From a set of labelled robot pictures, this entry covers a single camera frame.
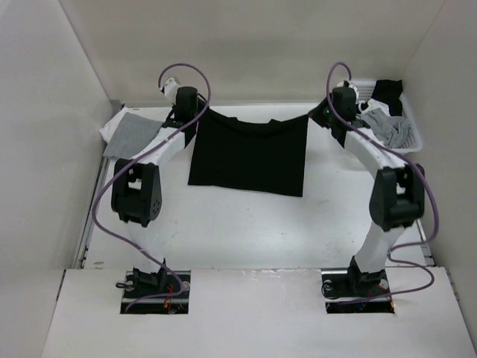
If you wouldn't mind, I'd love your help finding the black tank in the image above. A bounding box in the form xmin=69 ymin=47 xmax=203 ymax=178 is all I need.
xmin=188 ymin=110 xmax=309 ymax=197
xmin=371 ymin=80 xmax=403 ymax=116

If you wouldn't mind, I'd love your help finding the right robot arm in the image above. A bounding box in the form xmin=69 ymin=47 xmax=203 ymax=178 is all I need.
xmin=309 ymin=84 xmax=424 ymax=297

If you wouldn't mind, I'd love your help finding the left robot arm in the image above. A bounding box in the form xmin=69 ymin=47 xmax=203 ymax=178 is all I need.
xmin=111 ymin=86 xmax=206 ymax=227

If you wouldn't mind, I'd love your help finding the white tank top in basket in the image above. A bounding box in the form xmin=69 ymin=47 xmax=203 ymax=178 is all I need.
xmin=357 ymin=98 xmax=391 ymax=116

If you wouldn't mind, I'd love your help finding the black tank top in basket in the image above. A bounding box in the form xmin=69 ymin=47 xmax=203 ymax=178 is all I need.
xmin=371 ymin=80 xmax=403 ymax=116

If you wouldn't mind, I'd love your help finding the grey tank top in basket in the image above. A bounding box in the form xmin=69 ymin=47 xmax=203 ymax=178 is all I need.
xmin=360 ymin=110 xmax=411 ymax=148

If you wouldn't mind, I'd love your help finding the folded grey tank top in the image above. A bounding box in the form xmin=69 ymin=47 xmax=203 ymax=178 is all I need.
xmin=103 ymin=113 xmax=163 ymax=159

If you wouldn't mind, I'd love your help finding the folded white tank top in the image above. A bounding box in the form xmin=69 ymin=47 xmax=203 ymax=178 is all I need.
xmin=99 ymin=111 xmax=124 ymax=143

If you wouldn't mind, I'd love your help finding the white plastic laundry basket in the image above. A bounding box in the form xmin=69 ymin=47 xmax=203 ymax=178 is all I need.
xmin=349 ymin=80 xmax=423 ymax=154

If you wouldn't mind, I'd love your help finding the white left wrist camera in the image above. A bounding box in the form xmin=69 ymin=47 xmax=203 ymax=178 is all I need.
xmin=160 ymin=77 xmax=181 ymax=104

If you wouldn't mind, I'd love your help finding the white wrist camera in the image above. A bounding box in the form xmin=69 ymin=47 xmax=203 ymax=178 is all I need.
xmin=342 ymin=80 xmax=361 ymax=104
xmin=160 ymin=77 xmax=181 ymax=104

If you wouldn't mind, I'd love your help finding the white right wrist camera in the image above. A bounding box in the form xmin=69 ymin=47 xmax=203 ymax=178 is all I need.
xmin=342 ymin=80 xmax=361 ymax=104

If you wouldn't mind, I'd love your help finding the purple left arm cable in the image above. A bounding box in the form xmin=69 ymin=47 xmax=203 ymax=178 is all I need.
xmin=91 ymin=63 xmax=212 ymax=313

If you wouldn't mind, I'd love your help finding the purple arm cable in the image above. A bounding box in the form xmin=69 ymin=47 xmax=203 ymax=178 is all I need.
xmin=91 ymin=63 xmax=212 ymax=313
xmin=326 ymin=61 xmax=437 ymax=305

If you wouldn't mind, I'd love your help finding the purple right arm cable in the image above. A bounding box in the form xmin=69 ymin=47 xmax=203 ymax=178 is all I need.
xmin=326 ymin=61 xmax=437 ymax=305

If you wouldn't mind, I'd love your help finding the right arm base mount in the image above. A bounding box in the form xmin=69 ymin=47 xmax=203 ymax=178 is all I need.
xmin=321 ymin=268 xmax=394 ymax=314

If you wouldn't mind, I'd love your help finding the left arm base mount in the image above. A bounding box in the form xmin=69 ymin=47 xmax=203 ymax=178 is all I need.
xmin=116 ymin=268 xmax=192 ymax=315

